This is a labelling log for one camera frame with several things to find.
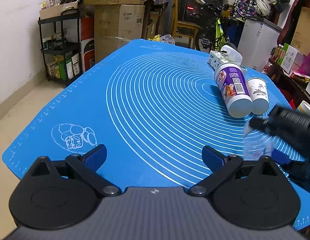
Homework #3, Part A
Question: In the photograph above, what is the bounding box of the clear plastic cup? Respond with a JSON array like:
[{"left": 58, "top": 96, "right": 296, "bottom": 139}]
[{"left": 243, "top": 116, "right": 277, "bottom": 161}]

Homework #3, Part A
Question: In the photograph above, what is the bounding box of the blue yellow paper cup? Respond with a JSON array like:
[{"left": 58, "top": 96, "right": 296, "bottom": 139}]
[{"left": 296, "top": 100, "right": 310, "bottom": 116}]

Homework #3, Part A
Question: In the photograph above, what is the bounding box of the white printed paper cup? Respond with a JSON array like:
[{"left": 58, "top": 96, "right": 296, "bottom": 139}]
[{"left": 246, "top": 77, "right": 269, "bottom": 115}]

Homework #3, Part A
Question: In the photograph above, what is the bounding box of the purple white tall cup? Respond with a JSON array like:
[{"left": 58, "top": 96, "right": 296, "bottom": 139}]
[{"left": 214, "top": 62, "right": 252, "bottom": 118}]

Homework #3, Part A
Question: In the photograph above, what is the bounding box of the dark wooden side table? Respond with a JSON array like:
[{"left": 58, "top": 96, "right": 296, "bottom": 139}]
[{"left": 267, "top": 58, "right": 310, "bottom": 109}]

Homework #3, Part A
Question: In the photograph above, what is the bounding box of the white green product box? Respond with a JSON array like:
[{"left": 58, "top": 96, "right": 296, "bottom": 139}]
[{"left": 277, "top": 43, "right": 299, "bottom": 74}]

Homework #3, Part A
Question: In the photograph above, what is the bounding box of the white tissue pack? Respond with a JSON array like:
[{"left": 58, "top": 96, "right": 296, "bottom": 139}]
[{"left": 208, "top": 45, "right": 248, "bottom": 76}]

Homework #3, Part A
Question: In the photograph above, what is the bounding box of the white chest freezer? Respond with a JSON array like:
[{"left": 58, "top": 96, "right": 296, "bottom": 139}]
[{"left": 237, "top": 19, "right": 282, "bottom": 72}]

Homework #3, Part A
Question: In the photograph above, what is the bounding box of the tall right cardboard box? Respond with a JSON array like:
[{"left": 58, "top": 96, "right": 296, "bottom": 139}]
[{"left": 290, "top": 7, "right": 310, "bottom": 56}]

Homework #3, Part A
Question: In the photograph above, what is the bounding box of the blue silicone baking mat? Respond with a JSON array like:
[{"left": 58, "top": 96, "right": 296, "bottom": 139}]
[{"left": 2, "top": 40, "right": 310, "bottom": 239}]

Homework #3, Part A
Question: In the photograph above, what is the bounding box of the black green bicycle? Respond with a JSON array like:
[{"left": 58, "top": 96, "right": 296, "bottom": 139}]
[{"left": 195, "top": 0, "right": 239, "bottom": 53}]

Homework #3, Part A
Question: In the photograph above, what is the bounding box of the wooden chair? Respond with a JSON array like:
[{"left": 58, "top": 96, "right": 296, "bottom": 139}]
[{"left": 172, "top": 0, "right": 200, "bottom": 49}]

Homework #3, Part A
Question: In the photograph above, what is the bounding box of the black metal shelf rack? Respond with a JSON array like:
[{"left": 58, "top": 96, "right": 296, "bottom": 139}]
[{"left": 38, "top": 8, "right": 83, "bottom": 86}]

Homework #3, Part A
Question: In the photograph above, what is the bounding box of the yellow jug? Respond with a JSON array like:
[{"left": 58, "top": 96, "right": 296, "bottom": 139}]
[{"left": 148, "top": 35, "right": 161, "bottom": 42}]

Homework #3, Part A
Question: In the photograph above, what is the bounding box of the lower large cardboard box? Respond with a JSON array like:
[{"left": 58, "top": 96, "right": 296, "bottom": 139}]
[{"left": 94, "top": 4, "right": 145, "bottom": 63}]

